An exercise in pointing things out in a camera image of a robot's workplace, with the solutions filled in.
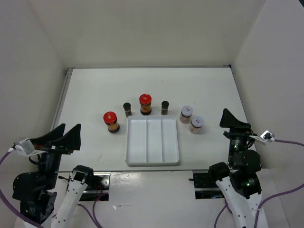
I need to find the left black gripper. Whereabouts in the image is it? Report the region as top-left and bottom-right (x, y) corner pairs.
(29, 122), (82, 189)

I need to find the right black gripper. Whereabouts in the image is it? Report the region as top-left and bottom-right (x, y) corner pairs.
(219, 107), (257, 166)

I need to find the white lid spice jar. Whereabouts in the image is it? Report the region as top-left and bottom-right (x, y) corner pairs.
(180, 105), (193, 124)
(189, 116), (204, 134)

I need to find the red lid sauce jar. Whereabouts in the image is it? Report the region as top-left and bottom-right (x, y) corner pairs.
(139, 94), (152, 115)
(103, 111), (120, 133)

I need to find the black lid pepper bottle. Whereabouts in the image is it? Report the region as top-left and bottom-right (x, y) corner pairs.
(161, 101), (169, 115)
(123, 103), (132, 118)

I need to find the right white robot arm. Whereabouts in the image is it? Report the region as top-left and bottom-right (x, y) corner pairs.
(208, 108), (268, 228)

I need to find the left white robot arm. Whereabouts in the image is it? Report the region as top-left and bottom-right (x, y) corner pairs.
(12, 123), (95, 228)

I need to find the white divided tray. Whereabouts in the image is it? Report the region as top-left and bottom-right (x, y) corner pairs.
(125, 115), (180, 167)

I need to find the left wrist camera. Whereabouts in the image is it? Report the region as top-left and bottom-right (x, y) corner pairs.
(12, 138), (35, 157)

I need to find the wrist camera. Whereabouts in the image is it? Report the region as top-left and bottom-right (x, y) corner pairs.
(249, 130), (275, 143)
(12, 138), (35, 157)

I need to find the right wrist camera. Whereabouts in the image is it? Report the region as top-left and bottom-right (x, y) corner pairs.
(249, 130), (275, 143)

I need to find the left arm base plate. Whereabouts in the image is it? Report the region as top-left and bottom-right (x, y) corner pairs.
(58, 172), (112, 202)

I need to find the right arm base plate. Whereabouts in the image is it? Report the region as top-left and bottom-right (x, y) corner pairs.
(189, 171), (224, 200)

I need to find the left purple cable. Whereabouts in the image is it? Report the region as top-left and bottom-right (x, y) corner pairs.
(0, 147), (36, 225)

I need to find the purple cable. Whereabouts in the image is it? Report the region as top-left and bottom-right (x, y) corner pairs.
(0, 147), (36, 225)
(213, 139), (304, 228)

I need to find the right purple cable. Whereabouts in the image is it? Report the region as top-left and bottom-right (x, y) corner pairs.
(213, 139), (304, 228)

